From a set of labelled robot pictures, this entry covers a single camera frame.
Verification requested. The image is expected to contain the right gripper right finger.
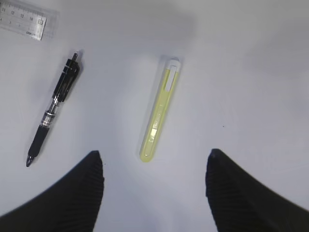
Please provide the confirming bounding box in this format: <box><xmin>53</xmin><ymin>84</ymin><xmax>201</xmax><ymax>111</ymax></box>
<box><xmin>205</xmin><ymin>148</ymin><xmax>309</xmax><ymax>232</ymax></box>

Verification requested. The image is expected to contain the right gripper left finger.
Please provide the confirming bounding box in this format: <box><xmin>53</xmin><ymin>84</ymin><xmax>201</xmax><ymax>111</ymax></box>
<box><xmin>0</xmin><ymin>151</ymin><xmax>104</xmax><ymax>232</ymax></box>

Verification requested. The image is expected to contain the yellow utility knife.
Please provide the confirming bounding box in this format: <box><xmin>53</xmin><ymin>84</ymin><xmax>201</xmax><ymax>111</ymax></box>
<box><xmin>140</xmin><ymin>58</ymin><xmax>181</xmax><ymax>162</ymax></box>

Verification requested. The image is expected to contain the black pen lower right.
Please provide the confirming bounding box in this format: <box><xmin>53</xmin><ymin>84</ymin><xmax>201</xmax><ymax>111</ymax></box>
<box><xmin>26</xmin><ymin>53</ymin><xmax>80</xmax><ymax>167</ymax></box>

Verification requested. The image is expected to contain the clear plastic ruler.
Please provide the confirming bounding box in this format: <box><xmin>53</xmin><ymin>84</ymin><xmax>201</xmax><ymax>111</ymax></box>
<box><xmin>0</xmin><ymin>0</ymin><xmax>59</xmax><ymax>41</ymax></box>

